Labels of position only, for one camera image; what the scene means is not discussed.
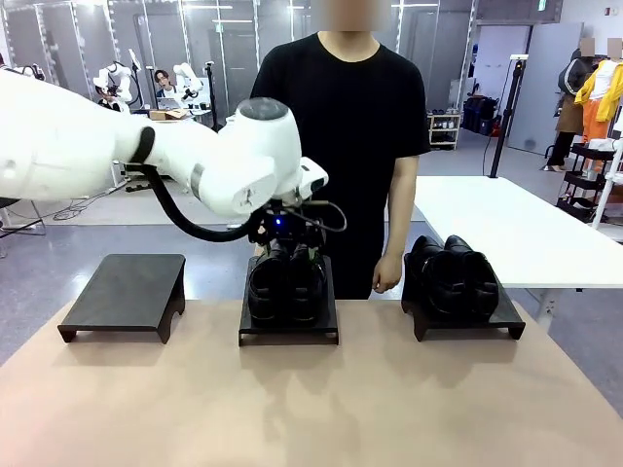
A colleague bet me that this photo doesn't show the ring light stand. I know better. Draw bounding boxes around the ring light stand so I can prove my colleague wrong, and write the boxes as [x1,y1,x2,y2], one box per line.
[128,48,148,109]

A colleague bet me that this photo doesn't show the person in black t-shirt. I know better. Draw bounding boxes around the person in black t-shirt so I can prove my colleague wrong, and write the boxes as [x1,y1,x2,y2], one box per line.
[250,0,432,301]

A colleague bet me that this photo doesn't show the black tripod pole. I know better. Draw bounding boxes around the black tripod pole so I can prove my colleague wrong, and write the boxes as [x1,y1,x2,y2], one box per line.
[488,54,530,179]

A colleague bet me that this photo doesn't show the white table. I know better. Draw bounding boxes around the white table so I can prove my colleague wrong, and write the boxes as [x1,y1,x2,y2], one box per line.
[411,174,623,320]

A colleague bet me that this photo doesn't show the wooden shoe rack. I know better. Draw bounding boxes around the wooden shoe rack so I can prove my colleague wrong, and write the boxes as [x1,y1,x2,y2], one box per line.
[426,113,461,151]

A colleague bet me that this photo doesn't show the background seated person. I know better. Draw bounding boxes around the background seated person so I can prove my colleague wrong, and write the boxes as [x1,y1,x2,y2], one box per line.
[153,69,184,102]

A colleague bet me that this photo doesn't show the plain black leather shoe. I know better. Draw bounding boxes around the plain black leather shoe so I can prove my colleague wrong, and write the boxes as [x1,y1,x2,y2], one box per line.
[403,234,469,320]
[443,233,501,323]

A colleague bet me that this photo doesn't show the mannequin with dark jacket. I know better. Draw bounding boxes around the mannequin with dark jacket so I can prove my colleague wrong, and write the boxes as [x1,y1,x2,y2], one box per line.
[543,38,598,172]

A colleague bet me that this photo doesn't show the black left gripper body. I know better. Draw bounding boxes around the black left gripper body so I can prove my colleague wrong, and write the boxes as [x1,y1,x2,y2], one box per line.
[247,205,327,245]

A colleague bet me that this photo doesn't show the black utility cart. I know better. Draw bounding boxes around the black utility cart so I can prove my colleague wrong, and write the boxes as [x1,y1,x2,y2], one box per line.
[556,139,623,224]

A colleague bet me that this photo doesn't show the scratched black shoe stand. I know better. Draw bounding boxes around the scratched black shoe stand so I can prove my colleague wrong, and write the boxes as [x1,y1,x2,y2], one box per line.
[238,255,340,347]

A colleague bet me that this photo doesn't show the dark storage crates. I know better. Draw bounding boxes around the dark storage crates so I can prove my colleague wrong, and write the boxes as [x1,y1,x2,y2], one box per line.
[461,94,501,136]

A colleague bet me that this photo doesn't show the black office chair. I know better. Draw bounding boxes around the black office chair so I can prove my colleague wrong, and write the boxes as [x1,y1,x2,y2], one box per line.
[0,197,49,240]

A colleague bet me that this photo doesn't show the mannequin with yellow jacket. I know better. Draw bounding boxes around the mannequin with yellow jacket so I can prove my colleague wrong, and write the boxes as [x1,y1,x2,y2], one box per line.
[573,38,623,143]

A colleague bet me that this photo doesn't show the person's left forearm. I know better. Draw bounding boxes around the person's left forearm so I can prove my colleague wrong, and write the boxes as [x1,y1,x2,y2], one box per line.
[385,154,421,260]

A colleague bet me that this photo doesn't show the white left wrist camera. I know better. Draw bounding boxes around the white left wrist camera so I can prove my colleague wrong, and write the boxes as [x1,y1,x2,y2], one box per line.
[293,156,330,201]

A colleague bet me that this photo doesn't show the thin black camera cable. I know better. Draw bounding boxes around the thin black camera cable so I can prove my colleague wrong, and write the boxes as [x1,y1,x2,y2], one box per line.
[290,198,348,234]

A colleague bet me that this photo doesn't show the thick black left arm hose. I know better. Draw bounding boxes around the thick black left arm hose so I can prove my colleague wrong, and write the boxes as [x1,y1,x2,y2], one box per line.
[129,126,267,243]

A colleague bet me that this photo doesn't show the person's left hand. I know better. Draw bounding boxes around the person's left hand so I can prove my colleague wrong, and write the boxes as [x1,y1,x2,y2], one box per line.
[372,251,406,294]

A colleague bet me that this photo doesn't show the black buckle leather shoe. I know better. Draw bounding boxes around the black buckle leather shoe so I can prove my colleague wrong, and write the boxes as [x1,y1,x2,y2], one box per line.
[247,237,294,328]
[287,240,328,325]

